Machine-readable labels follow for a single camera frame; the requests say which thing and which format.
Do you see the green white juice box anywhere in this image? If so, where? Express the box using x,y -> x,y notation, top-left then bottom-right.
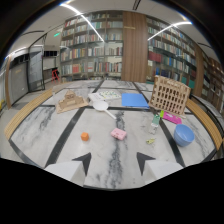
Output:
148,114 -> 161,135

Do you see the pink small box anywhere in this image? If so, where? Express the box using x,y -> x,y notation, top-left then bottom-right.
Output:
110,128 -> 128,141

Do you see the blue plastic bowl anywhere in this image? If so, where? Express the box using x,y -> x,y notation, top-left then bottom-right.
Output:
173,124 -> 195,148

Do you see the pink green flat packet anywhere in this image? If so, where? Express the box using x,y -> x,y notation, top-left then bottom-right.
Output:
159,110 -> 183,125

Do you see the white plastic scoop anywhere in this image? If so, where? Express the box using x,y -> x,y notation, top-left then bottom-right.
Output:
92,100 -> 117,120

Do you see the blue folder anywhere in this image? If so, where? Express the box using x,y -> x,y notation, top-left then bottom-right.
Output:
120,92 -> 150,109

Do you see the white paper sheet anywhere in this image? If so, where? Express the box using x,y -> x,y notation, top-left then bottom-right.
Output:
87,92 -> 105,103

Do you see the white patterned book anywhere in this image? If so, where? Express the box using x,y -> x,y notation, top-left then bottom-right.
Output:
98,90 -> 122,100

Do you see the red stool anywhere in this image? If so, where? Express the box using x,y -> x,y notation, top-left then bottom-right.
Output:
50,68 -> 62,83

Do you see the large wooden bookshelf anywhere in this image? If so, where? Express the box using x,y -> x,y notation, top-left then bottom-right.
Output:
59,9 -> 206,90

